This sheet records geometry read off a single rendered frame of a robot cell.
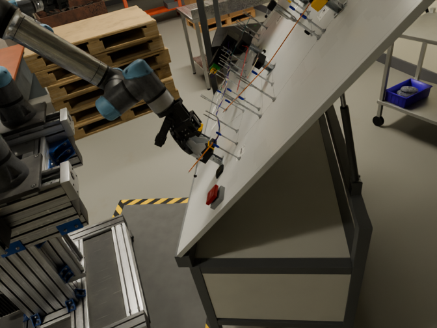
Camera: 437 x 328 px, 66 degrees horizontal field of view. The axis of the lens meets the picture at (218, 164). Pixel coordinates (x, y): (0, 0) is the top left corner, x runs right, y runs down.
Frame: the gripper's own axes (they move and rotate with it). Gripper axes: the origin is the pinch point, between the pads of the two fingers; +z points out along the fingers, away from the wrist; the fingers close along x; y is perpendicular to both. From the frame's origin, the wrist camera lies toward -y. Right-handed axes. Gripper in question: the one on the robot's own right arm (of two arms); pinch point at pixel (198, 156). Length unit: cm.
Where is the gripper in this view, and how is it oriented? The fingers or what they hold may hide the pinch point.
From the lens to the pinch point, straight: 111.2
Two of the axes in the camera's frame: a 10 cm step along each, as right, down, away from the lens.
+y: 8.3, -4.1, -3.7
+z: 5.5, 6.9, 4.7
